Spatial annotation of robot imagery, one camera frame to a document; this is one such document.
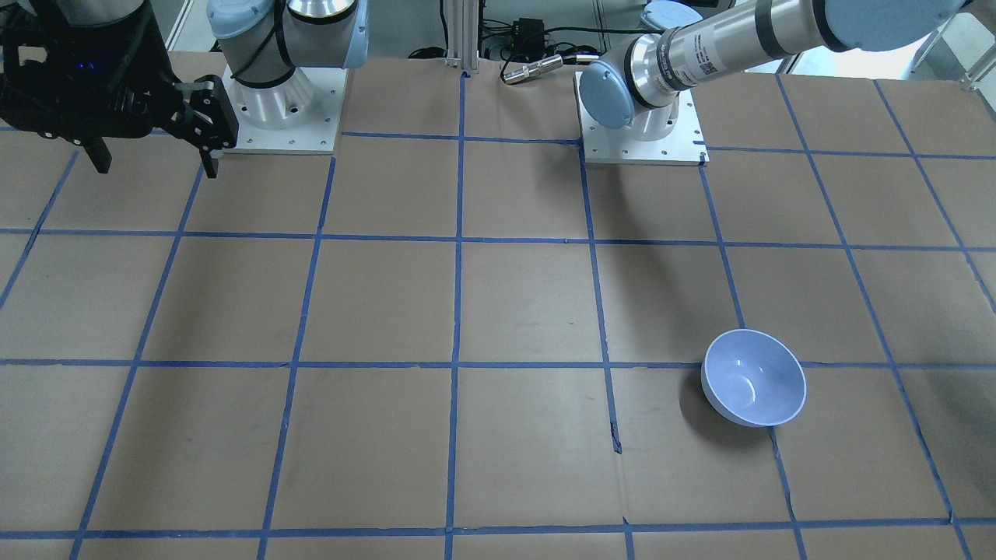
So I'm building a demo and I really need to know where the aluminium frame post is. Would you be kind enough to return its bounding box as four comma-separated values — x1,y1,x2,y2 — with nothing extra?
441,0,481,75

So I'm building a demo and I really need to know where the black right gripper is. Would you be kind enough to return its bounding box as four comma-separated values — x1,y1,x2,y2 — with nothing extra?
2,1,239,180

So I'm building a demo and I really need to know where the blue ceramic bowl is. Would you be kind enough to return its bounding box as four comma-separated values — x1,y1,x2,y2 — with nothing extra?
700,329,808,428

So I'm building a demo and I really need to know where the black power adapter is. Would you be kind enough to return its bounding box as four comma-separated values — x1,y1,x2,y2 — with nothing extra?
508,18,545,61

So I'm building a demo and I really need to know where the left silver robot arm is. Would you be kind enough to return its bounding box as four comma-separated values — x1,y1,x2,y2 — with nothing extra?
577,1,966,130

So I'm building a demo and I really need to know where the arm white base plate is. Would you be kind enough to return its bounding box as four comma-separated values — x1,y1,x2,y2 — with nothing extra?
222,67,351,156
575,72,710,166

